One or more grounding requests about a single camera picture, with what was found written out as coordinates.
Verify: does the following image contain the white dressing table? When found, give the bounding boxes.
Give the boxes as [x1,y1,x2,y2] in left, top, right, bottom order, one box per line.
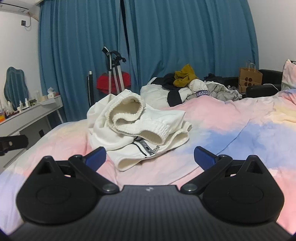
[0,95,64,167]

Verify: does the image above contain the garment steamer stand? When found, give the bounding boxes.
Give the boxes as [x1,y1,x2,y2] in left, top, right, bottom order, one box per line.
[102,46,126,94]

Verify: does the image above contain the white air conditioner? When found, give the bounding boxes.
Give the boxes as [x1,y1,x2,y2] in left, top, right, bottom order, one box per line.
[0,0,43,21]

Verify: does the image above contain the row of cosmetic bottles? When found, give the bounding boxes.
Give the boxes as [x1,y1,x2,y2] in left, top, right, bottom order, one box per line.
[0,91,43,121]

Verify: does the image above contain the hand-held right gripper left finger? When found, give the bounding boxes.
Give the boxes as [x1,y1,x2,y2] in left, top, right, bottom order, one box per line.
[36,146,120,194]

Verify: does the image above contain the pastel tie-dye duvet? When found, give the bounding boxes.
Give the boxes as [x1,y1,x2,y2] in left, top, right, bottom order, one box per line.
[0,89,296,237]

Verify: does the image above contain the pile of clothes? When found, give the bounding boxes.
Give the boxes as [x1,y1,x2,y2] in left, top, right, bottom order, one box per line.
[141,77,208,107]

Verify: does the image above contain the pale pink pillow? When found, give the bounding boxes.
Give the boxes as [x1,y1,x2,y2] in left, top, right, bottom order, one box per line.
[281,59,296,91]

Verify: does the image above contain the blue curtain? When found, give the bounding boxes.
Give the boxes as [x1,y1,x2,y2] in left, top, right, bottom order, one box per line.
[38,0,130,123]
[122,0,259,93]

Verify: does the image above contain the grey garment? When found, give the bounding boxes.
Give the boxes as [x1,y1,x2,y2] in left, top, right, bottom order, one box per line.
[188,79,242,101]

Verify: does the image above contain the black framed panel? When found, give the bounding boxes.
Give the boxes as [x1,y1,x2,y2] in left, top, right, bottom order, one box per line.
[87,71,95,109]

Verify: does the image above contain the mustard yellow garment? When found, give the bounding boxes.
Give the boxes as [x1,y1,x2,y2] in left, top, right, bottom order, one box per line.
[174,64,199,88]

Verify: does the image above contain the dark cloth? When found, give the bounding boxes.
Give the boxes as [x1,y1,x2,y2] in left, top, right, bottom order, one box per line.
[203,73,230,83]

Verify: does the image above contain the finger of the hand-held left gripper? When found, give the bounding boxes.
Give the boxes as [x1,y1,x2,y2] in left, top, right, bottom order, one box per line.
[0,134,29,156]

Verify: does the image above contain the black armchair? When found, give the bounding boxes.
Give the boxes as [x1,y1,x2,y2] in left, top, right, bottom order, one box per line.
[245,69,283,99]

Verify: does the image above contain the black garment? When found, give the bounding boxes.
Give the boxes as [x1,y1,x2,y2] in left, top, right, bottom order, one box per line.
[153,74,181,88]

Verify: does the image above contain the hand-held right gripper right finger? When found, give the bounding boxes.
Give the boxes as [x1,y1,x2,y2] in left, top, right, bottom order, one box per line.
[180,146,264,194]

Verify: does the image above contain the wavy edged mirror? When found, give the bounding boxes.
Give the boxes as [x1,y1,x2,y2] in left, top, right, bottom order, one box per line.
[3,67,29,109]

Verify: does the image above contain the brown paper bag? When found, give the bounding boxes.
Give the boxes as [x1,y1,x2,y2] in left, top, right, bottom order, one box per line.
[238,61,263,93]

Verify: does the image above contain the red cloth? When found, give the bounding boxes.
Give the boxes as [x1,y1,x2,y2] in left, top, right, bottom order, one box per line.
[97,72,131,94]

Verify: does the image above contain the white sweatshirt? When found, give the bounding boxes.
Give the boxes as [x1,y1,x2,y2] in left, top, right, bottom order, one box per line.
[87,89,192,172]

